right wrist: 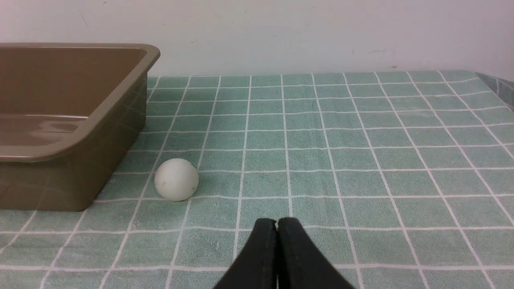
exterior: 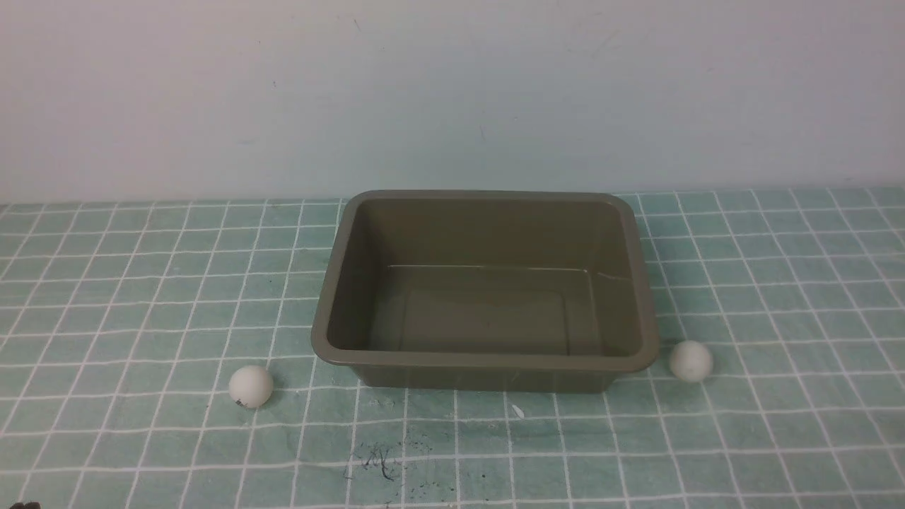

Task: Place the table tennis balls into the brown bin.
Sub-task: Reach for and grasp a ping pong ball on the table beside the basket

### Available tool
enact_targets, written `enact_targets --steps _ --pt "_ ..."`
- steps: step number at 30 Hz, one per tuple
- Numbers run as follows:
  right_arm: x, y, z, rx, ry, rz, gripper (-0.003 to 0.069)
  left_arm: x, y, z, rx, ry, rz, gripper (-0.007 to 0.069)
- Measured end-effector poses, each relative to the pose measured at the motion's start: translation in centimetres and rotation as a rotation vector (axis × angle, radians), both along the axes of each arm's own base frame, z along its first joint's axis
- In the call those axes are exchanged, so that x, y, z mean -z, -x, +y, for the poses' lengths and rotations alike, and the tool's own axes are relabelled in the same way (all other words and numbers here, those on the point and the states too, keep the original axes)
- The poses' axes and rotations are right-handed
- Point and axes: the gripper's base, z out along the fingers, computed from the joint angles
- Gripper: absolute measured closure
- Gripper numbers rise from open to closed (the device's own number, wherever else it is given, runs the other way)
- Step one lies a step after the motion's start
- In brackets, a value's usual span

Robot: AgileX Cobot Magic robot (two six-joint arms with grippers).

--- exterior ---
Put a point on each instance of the white ping-pong ball with mark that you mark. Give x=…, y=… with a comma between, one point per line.
x=251, y=386

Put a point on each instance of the plain white ping-pong ball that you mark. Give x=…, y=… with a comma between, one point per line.
x=690, y=361

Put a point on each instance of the olive green plastic bin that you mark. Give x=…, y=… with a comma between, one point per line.
x=487, y=291

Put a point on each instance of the green checkered table cloth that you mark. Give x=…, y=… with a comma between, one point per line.
x=122, y=324

